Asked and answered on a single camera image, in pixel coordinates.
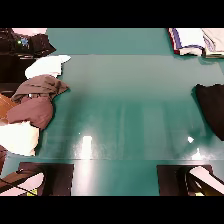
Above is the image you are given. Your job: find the black cable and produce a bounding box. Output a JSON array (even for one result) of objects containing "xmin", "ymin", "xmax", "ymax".
[{"xmin": 0, "ymin": 178, "xmax": 38, "ymax": 196}]

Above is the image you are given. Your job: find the white garment with striped trim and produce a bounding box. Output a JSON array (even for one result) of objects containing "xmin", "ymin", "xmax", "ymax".
[{"xmin": 167, "ymin": 28, "xmax": 205, "ymax": 57}]

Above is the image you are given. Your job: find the grey-brown garment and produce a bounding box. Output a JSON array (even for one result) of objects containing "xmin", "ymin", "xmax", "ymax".
[{"xmin": 11, "ymin": 74, "xmax": 70, "ymax": 104}]

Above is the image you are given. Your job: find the maroon garment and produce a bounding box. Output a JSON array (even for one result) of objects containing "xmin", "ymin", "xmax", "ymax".
[{"xmin": 6, "ymin": 94, "xmax": 55, "ymax": 131}]

